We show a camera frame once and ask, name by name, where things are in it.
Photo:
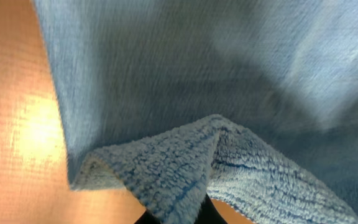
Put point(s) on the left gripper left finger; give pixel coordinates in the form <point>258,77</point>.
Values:
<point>147,218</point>

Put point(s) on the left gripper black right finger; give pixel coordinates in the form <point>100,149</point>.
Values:
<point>208,213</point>

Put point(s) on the blue microfiber cloth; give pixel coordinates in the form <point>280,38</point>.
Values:
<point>254,103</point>

